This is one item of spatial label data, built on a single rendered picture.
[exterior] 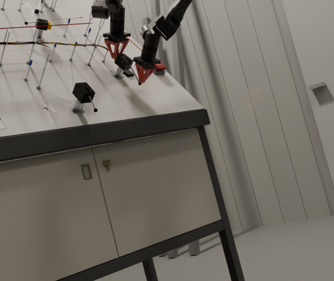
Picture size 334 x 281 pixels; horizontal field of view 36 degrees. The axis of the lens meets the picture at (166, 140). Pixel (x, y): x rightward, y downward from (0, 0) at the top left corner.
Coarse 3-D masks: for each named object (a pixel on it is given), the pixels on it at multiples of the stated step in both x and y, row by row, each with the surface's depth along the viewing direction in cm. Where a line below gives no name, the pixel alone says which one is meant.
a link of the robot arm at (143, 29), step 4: (160, 16) 195; (156, 20) 195; (160, 20) 195; (152, 24) 198; (156, 24) 195; (144, 28) 203; (148, 28) 202; (156, 28) 196; (140, 32) 207; (144, 32) 202; (160, 32) 197; (144, 36) 203; (164, 36) 199
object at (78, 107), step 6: (78, 84) 178; (84, 84) 179; (78, 90) 177; (84, 90) 176; (90, 90) 178; (78, 96) 178; (84, 96) 176; (90, 96) 178; (84, 102) 178; (90, 102) 180; (72, 108) 183; (78, 108) 181
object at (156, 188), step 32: (96, 160) 182; (128, 160) 191; (160, 160) 201; (192, 160) 213; (128, 192) 188; (160, 192) 198; (192, 192) 209; (128, 224) 185; (160, 224) 194; (192, 224) 205
